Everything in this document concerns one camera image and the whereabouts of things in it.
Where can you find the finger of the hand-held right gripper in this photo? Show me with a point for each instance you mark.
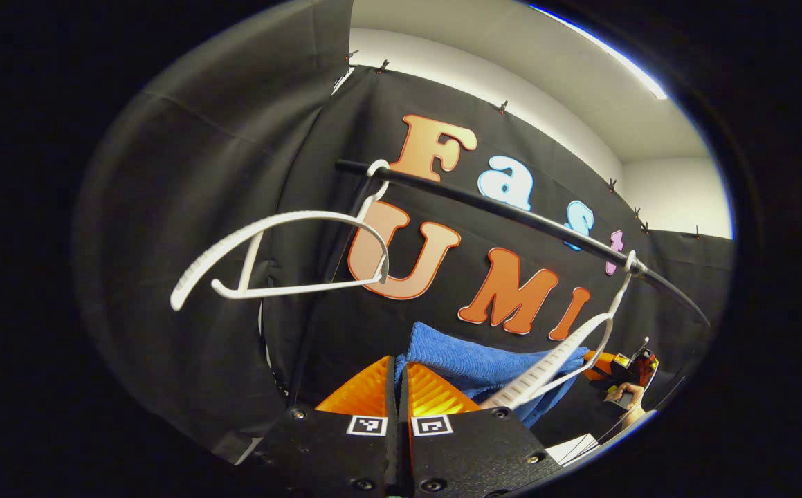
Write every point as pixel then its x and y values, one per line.
pixel 601 365

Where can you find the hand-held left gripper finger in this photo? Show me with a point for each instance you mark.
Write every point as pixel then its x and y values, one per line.
pixel 405 456
pixel 392 456

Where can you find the white plastic hanger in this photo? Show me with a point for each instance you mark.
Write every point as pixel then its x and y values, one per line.
pixel 304 216
pixel 542 370

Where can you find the black clothes rack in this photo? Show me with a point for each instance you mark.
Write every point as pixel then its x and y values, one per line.
pixel 484 205

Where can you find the black backdrop cloth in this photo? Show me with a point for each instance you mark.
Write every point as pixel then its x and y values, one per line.
pixel 186 152

